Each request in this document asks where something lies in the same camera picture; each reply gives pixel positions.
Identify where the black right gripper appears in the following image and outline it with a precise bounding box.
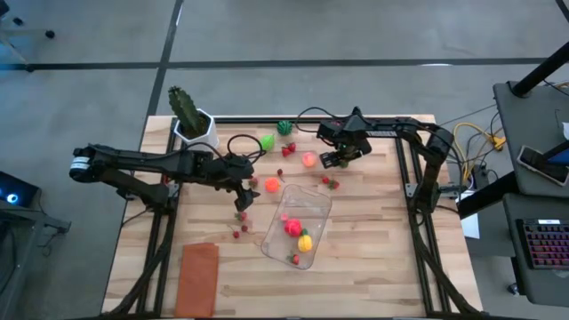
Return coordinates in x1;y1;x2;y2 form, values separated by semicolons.
319;136;373;169

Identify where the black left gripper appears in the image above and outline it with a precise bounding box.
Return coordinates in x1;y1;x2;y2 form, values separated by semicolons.
212;153;262;212

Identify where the red toy apple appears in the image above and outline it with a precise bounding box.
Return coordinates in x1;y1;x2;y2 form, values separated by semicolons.
284;218;303;238

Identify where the yellow toy fruit green top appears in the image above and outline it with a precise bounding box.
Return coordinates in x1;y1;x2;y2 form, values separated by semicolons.
297;228;314;254

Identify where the clear plastic container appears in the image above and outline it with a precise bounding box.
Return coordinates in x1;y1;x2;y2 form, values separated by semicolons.
260;183;333;271

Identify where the orange cloth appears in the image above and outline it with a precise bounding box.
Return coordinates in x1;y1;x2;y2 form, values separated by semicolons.
173;242;220;318

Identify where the green cactus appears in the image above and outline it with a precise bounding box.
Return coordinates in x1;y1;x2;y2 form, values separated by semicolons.
167;85;204;134

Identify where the black power strip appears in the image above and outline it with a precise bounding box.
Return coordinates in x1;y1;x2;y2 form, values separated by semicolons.
470;163;490;190

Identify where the white paper sheet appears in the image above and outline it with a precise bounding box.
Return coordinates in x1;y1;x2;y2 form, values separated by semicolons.
460;189;482;240

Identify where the black gantry beam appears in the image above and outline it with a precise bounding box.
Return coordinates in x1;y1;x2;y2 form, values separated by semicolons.
456;140;569;220

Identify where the dark grey desk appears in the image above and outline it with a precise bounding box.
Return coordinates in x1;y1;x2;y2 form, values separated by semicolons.
492;80;569;199

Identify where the black smartphone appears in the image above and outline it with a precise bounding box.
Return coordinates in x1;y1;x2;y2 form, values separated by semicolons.
516;144;569;187

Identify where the grey keyboard desk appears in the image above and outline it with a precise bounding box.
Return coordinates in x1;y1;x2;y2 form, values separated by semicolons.
501;193;569;308

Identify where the black equipment stand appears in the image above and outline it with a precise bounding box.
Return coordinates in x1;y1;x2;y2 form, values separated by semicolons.
0;202;72;320

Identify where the black pole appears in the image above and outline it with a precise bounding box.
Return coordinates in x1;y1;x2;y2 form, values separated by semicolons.
509;40;569;98

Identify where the black device blue light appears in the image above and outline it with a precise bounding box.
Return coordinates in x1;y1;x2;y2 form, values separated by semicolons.
0;171;40;209

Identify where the backlit black keyboard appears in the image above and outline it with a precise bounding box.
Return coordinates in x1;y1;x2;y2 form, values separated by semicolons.
515;217;569;271

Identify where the chair base with casters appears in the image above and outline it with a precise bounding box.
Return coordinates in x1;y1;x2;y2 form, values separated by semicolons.
0;0;57;73

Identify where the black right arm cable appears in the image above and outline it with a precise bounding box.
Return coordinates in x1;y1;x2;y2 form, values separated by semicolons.
293;106;341;134

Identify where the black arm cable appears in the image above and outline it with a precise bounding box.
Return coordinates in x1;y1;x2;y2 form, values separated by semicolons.
293;106;341;134
195;133;266;164

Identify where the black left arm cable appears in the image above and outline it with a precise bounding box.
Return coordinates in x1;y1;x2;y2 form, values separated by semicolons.
195;133;266;164

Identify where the yellow cable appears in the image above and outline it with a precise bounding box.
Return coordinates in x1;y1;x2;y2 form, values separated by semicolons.
452;122;508;183

